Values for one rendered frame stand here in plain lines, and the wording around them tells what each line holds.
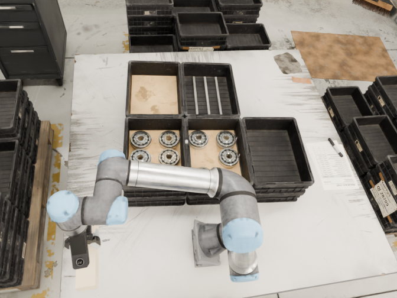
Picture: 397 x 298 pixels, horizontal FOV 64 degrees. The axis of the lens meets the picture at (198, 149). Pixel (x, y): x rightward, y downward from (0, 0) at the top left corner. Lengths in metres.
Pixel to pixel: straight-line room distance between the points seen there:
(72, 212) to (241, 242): 0.46
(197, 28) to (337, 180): 1.71
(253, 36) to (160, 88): 1.44
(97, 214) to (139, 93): 1.11
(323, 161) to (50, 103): 2.23
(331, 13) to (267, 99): 2.56
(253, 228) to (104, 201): 0.41
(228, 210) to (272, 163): 0.79
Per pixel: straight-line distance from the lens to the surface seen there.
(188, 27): 2.88
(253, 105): 2.07
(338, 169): 2.00
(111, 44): 3.46
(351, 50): 4.09
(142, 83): 1.91
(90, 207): 0.86
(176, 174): 0.94
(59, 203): 0.86
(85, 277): 1.14
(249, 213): 0.93
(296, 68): 2.42
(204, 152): 1.64
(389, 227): 2.54
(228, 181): 0.97
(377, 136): 2.78
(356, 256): 1.83
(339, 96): 3.06
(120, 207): 0.85
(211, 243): 1.41
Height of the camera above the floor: 2.21
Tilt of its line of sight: 57 degrees down
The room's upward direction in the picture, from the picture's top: 12 degrees clockwise
